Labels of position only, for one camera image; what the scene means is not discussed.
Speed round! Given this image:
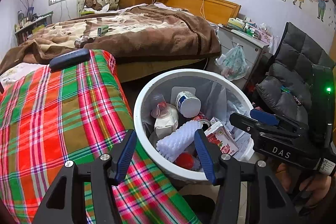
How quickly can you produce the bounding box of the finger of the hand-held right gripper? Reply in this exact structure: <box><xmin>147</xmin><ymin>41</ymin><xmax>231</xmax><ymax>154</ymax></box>
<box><xmin>250</xmin><ymin>108</ymin><xmax>281</xmax><ymax>127</ymax></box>
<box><xmin>229</xmin><ymin>112</ymin><xmax>261</xmax><ymax>136</ymax></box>

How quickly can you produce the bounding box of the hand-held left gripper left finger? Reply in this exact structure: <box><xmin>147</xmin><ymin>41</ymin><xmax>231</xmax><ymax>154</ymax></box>
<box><xmin>31</xmin><ymin>130</ymin><xmax>137</xmax><ymax>224</ymax></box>

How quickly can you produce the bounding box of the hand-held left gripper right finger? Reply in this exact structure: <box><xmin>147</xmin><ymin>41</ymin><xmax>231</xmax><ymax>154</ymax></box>
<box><xmin>194</xmin><ymin>130</ymin><xmax>300</xmax><ymax>224</ymax></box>

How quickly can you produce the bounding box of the red round plastic item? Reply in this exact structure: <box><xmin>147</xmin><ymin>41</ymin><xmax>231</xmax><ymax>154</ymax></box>
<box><xmin>175</xmin><ymin>153</ymin><xmax>202</xmax><ymax>171</ymax></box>

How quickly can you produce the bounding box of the small printed paper carton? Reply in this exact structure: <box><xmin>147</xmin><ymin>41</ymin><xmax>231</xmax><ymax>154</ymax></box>
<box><xmin>204</xmin><ymin>121</ymin><xmax>239</xmax><ymax>157</ymax></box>

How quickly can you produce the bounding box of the white foam fruit net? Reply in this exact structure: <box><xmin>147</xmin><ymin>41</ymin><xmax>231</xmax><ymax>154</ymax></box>
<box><xmin>156</xmin><ymin>120</ymin><xmax>201</xmax><ymax>163</ymax></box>

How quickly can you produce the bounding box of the translucent bin liner bag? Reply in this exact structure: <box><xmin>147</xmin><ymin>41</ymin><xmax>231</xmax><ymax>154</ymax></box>
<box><xmin>143</xmin><ymin>78</ymin><xmax>254</xmax><ymax>161</ymax></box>

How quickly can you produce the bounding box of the red can white script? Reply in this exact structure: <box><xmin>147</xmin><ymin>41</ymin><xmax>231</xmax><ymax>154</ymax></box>
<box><xmin>191</xmin><ymin>112</ymin><xmax>212</xmax><ymax>128</ymax></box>

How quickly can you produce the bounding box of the white packet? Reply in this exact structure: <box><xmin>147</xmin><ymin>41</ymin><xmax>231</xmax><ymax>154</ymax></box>
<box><xmin>154</xmin><ymin>105</ymin><xmax>179</xmax><ymax>139</ymax></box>

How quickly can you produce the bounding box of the white yogurt cup blue label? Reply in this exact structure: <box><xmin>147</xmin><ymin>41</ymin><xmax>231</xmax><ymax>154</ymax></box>
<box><xmin>175</xmin><ymin>91</ymin><xmax>202</xmax><ymax>119</ymax></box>

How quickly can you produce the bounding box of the clear plastic cup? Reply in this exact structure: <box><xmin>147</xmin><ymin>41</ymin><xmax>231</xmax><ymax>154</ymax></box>
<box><xmin>150</xmin><ymin>93</ymin><xmax>168</xmax><ymax>118</ymax></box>

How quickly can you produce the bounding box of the white trash bin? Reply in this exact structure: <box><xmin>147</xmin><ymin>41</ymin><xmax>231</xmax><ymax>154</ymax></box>
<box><xmin>133</xmin><ymin>69</ymin><xmax>255</xmax><ymax>182</ymax></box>

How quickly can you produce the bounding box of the person's right hand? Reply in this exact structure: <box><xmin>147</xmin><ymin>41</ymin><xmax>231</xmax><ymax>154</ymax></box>
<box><xmin>277</xmin><ymin>164</ymin><xmax>334</xmax><ymax>211</ymax></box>

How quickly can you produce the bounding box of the grey padded chair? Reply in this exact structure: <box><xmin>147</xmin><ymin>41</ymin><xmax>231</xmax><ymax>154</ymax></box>
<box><xmin>256</xmin><ymin>22</ymin><xmax>336</xmax><ymax>125</ymax></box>

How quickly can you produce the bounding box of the hanging printed plastic bag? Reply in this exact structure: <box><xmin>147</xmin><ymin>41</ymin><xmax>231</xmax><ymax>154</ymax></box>
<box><xmin>215</xmin><ymin>44</ymin><xmax>250</xmax><ymax>81</ymax></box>

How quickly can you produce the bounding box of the plaid tablecloth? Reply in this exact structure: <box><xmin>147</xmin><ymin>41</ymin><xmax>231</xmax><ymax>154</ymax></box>
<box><xmin>0</xmin><ymin>49</ymin><xmax>200</xmax><ymax>224</ymax></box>

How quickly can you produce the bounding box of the grey nightstand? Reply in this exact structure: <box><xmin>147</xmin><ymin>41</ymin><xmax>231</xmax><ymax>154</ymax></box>
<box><xmin>217</xmin><ymin>25</ymin><xmax>269</xmax><ymax>90</ymax></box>

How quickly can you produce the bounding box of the pile of medicine boxes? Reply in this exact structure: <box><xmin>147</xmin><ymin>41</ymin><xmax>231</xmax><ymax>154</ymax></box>
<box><xmin>227</xmin><ymin>17</ymin><xmax>273</xmax><ymax>42</ymax></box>

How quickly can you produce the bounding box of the dark blue glasses case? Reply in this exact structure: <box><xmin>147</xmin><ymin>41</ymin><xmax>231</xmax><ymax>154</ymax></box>
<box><xmin>49</xmin><ymin>49</ymin><xmax>90</xmax><ymax>71</ymax></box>

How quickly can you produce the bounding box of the wooden bed headboard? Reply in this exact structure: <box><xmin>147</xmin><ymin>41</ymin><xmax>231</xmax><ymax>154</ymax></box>
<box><xmin>154</xmin><ymin>0</ymin><xmax>241</xmax><ymax>26</ymax></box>

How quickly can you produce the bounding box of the shiny silver object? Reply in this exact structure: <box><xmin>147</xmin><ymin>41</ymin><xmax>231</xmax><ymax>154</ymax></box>
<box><xmin>74</xmin><ymin>36</ymin><xmax>94</xmax><ymax>48</ymax></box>

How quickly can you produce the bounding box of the brown fleece blanket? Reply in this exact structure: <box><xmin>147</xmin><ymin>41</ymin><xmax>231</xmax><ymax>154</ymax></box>
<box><xmin>0</xmin><ymin>4</ymin><xmax>221</xmax><ymax>75</ymax></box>

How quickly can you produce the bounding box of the white bed sheet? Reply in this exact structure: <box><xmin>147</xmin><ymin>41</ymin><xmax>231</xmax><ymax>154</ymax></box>
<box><xmin>0</xmin><ymin>63</ymin><xmax>50</xmax><ymax>88</ymax></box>

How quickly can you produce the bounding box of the brown teddy bear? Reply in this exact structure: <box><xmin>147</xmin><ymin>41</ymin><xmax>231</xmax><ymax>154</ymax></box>
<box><xmin>83</xmin><ymin>0</ymin><xmax>103</xmax><ymax>12</ymax></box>

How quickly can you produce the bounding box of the cluttered desk shelf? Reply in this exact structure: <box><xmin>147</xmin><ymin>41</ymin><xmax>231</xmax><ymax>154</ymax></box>
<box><xmin>14</xmin><ymin>11</ymin><xmax>54</xmax><ymax>45</ymax></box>

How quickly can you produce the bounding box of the vase with twigs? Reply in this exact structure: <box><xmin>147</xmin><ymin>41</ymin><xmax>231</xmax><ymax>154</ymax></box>
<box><xmin>16</xmin><ymin>0</ymin><xmax>40</xmax><ymax>16</ymax></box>

